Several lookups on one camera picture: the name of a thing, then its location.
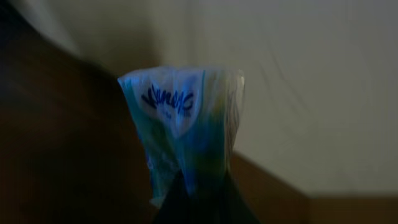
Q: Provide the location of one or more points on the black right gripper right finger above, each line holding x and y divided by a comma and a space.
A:
226, 206

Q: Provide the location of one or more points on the teal kleenex tissue pack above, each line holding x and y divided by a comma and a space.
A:
187, 120

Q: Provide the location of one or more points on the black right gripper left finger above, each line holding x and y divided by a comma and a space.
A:
177, 207

